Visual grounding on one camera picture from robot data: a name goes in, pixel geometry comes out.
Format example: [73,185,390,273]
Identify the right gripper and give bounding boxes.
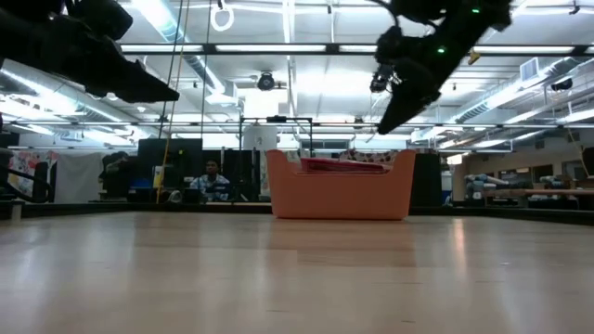
[376,27,474,135]

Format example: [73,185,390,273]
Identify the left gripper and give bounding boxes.
[0,8,180,104]

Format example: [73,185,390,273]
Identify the red popcorn bag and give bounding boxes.
[299,157,394,175]

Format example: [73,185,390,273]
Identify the floral patterned cloth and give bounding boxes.
[341,148,400,163]

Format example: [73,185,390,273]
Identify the black upright panel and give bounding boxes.
[410,152,443,196]

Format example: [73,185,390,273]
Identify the person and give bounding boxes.
[189,159,232,203]
[99,150,134,186]

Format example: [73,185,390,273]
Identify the white hanging sheet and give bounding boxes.
[54,152,106,204]

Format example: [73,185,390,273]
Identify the stacked material rolls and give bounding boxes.
[466,173,501,192]

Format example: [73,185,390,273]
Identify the orange plastic basket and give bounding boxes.
[265,148,418,221]

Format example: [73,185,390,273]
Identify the colourful poster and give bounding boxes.
[7,150,59,196]

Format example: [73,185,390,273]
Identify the white cylindrical tank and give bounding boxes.
[242,123,278,152]

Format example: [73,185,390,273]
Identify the overhead beam with light strips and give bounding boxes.
[118,43,594,57]

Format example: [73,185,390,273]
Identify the long wooden table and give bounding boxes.
[482,187,594,197]

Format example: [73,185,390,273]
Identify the black overhead camera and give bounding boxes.
[369,64,394,94]

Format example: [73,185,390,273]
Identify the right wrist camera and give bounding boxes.
[374,25,405,64]

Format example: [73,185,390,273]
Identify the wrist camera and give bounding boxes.
[69,0,135,42]
[374,25,405,64]

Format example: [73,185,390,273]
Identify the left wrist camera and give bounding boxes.
[69,0,135,42]

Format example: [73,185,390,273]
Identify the yellow hanging cable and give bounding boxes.
[155,0,192,204]

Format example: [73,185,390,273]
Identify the thin black horizontal rail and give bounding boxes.
[8,120,594,130]

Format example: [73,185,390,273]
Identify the wooden post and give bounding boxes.
[452,161,468,200]

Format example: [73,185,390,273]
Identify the white hanging ring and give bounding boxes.
[210,4,235,32]

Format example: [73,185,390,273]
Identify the black metal gantry frame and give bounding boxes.
[239,115,315,203]

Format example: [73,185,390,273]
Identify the round black ceiling camera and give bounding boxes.
[257,71,276,92]

